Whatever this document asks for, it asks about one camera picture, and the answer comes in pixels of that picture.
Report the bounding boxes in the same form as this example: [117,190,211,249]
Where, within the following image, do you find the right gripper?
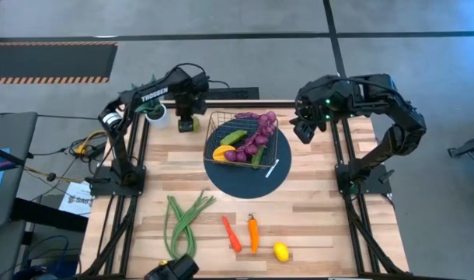
[292,79,336,145]

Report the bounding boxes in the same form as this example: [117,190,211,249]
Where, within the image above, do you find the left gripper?
[175,90,207,134]

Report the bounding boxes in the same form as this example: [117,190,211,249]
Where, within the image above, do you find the green starfruit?
[180,116,201,132]

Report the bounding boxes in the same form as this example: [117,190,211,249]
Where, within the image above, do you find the purple grape bunch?
[224,110,277,163]

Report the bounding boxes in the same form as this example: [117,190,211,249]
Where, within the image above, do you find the yellow starfruit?
[212,145,237,163]

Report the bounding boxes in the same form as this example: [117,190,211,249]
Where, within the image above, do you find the small green pepper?
[220,129,249,146]

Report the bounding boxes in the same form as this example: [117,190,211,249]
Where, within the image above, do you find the green cucumber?
[251,145,266,169]

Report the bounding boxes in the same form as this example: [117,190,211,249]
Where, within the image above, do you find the green long beans bundle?
[163,190,218,261]

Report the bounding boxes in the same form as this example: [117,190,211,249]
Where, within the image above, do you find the orange pepper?
[247,213,260,255]

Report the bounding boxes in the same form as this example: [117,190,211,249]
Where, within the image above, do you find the yellow lemon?
[273,241,291,263]

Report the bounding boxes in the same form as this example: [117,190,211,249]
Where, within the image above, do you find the red chili pepper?
[221,215,243,254]

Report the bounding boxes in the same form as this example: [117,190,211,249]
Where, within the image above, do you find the white basket tag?
[264,158,280,179]

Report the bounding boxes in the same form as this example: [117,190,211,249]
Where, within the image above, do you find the potted green plant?
[118,73,170,129]

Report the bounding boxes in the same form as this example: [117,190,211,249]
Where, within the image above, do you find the black floor vent strip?
[163,86,260,101]

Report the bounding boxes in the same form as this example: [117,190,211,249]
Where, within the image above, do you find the round dark blue mat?
[203,116,292,200]

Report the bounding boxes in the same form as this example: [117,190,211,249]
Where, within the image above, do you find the white paper sign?
[58,180,94,218]

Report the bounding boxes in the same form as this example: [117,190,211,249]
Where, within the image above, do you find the black handheld device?
[143,254,200,280]

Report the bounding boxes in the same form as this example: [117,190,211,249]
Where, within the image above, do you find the black hazard-striped floor mat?
[0,41,119,85]

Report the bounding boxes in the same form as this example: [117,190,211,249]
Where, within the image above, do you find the grey chair base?
[448,131,474,172]

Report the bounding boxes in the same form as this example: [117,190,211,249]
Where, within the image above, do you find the grey desk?
[0,111,39,280]

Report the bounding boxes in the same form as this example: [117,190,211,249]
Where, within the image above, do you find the copper wire basket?
[203,111,280,170]

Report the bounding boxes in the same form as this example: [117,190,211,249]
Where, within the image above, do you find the black table frame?
[79,100,407,279]

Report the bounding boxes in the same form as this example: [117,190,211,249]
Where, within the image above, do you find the yellow cable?
[74,130,108,155]

